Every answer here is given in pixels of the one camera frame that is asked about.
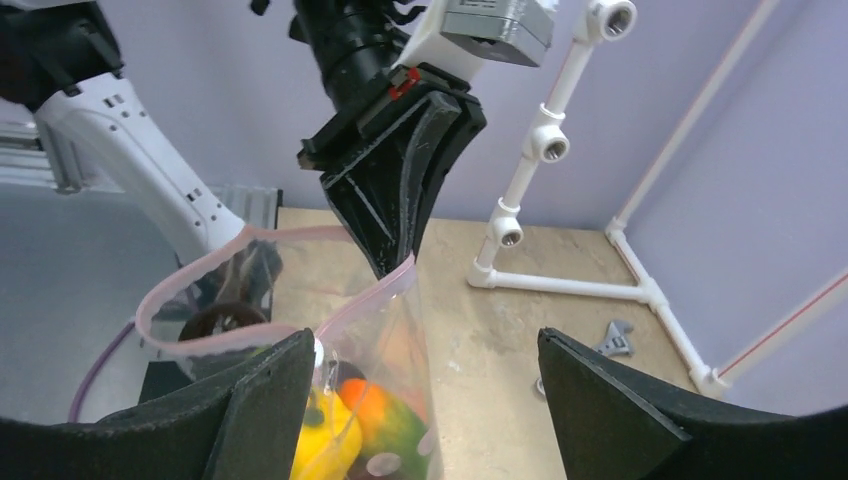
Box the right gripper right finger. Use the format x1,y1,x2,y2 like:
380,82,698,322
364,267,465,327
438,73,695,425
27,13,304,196
537,327,847,479

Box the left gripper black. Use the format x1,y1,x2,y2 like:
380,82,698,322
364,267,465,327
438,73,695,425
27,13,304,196
289,1,487,279

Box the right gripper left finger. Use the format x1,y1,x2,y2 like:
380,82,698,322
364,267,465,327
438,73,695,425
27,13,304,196
1,329,315,479

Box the yellow lemon toy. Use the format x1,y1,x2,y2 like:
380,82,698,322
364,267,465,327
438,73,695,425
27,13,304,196
289,387,363,480

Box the clear zip top bag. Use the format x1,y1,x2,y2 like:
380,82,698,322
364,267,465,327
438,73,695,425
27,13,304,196
134,226,444,479

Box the orange green mango toy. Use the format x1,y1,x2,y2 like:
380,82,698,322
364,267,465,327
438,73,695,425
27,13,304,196
337,378,433,479

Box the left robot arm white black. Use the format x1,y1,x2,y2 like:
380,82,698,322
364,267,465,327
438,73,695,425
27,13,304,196
1,1,487,283

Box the red handled adjustable wrench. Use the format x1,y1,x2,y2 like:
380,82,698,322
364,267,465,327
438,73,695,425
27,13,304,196
578,319,634,358

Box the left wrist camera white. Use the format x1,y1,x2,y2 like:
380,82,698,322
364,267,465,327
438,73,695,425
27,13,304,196
395,0,559,83

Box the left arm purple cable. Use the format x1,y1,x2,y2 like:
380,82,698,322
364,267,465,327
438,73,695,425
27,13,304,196
68,319,140,425

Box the white pvc pipe frame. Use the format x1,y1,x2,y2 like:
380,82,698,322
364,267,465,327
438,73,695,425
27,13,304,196
466,1,847,399

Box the aluminium frame rail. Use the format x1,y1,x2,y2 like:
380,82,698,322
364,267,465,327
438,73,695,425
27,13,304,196
1,120,284,229

